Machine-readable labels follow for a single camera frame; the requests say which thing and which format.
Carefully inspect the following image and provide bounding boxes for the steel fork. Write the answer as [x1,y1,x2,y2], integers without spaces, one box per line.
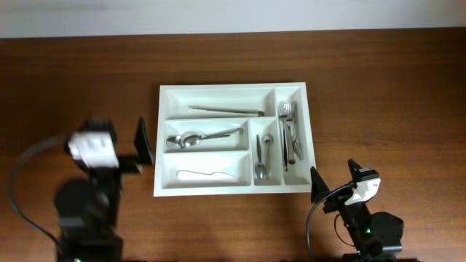
[291,100,304,161]
[281,102,296,164]
[277,103,288,172]

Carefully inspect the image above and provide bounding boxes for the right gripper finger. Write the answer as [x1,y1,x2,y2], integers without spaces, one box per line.
[347,159,362,175]
[310,167,330,203]

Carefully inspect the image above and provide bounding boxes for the small steel teaspoon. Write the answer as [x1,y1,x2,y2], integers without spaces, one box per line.
[264,133,274,180]
[254,135,266,180]

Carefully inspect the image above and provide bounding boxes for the white plastic cutlery tray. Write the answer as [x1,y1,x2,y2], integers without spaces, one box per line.
[154,82,316,197]

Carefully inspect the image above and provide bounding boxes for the pink plastic knife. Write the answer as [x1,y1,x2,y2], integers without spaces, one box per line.
[176,170,240,183]

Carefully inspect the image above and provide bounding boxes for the steel kitchen tongs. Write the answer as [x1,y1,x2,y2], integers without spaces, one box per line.
[189,106,265,116]

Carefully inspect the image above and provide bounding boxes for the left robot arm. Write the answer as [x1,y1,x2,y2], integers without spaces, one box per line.
[53,118,154,261]

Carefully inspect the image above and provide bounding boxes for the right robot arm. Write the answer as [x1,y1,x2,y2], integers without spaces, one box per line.
[306,159,404,261]

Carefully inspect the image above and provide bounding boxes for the large steel spoon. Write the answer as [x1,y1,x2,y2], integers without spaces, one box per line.
[166,135,229,148]
[181,127,244,148]

